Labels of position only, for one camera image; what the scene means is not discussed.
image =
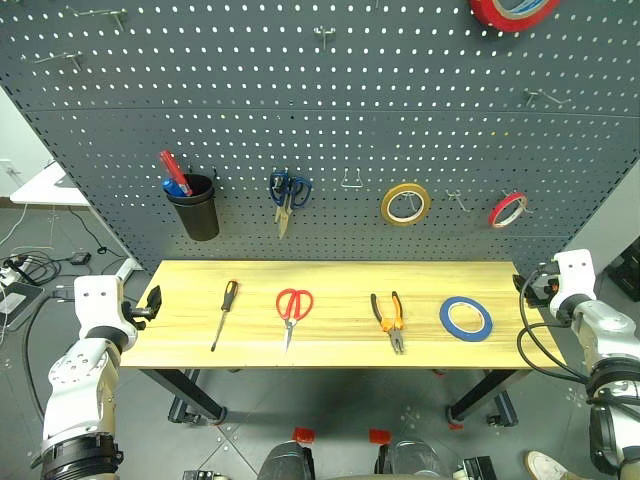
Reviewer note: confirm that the white background desk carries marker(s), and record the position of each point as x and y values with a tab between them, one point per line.
45	187

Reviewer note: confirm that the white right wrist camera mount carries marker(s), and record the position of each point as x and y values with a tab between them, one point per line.
575	275

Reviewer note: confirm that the black plastic pen cup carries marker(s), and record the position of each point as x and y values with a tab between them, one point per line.
197	215

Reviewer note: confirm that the large red tape roll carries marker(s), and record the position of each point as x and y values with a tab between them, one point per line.
487	15

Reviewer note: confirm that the white shoe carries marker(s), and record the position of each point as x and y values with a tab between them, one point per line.
545	467

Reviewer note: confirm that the white power strip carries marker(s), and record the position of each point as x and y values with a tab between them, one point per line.
7	272

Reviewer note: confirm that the black table leg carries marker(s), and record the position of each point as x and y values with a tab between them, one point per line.
190	392
485	395

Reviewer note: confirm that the black storage box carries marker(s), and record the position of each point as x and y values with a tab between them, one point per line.
625	275

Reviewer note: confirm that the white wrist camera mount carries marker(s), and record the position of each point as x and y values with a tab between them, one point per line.
575	275
97	300

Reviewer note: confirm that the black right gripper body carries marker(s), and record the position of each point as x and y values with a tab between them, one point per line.
542	287

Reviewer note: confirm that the blue tape roll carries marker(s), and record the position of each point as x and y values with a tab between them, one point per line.
447	322

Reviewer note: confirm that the orange black pliers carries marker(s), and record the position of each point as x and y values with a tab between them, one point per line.
392	330

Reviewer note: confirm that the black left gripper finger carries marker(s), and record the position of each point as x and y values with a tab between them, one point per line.
159	297
151	306

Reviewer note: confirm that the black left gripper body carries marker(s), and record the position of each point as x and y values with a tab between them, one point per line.
136	311

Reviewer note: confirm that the red and blue pens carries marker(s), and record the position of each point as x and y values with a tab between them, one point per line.
175	170

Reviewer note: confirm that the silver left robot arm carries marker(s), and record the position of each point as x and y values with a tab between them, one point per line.
80	390

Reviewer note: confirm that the yellow tape roll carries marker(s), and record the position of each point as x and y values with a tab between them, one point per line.
387	212

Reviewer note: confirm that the grey metal pegboard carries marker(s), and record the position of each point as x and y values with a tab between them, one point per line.
320	125

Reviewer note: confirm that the dark rounded shape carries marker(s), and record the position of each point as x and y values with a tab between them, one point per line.
287	462
412	462

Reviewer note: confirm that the black power adapter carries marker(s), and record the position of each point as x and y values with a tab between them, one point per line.
80	258

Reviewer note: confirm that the grey flat floor device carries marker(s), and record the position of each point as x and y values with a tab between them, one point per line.
17	302

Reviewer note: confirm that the red floor tab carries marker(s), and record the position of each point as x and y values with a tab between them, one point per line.
379	436
303	435

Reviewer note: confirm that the blue marker pen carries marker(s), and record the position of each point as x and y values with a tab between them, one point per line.
171	187

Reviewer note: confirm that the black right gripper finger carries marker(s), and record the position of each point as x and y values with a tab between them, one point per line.
517	286
518	277

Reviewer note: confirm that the metal pegboard hook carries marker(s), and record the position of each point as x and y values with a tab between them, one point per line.
456	195
542	96
324	35
116	17
60	57

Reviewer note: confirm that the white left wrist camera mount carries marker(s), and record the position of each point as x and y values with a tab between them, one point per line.
97	300

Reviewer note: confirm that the small red tape roll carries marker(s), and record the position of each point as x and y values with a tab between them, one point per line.
496	217

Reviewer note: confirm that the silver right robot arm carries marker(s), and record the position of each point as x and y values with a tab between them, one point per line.
607	350

